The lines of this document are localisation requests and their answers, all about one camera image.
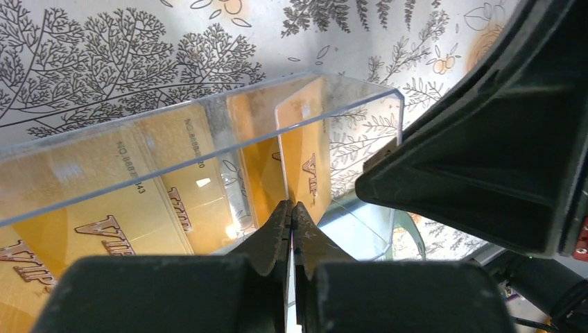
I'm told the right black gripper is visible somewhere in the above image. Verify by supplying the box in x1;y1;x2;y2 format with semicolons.
356;1;587;257

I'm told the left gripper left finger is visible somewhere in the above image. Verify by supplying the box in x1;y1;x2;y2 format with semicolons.
33;200;293;332

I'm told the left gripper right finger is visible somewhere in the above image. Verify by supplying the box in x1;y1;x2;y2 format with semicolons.
292;203;515;332

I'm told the green card holder wallet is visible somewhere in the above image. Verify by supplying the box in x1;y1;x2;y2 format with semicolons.
391;210;426;261

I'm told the clear box with orange blocks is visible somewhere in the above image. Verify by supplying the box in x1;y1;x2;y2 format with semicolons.
0;69;406;263

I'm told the gold vip card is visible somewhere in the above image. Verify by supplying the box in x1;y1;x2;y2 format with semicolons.
1;105;232;332
275;76;331;222

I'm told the gold VIP card in box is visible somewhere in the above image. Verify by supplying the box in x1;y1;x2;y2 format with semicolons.
1;105;232;332

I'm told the floral table mat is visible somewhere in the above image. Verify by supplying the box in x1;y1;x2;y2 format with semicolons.
0;0;525;263

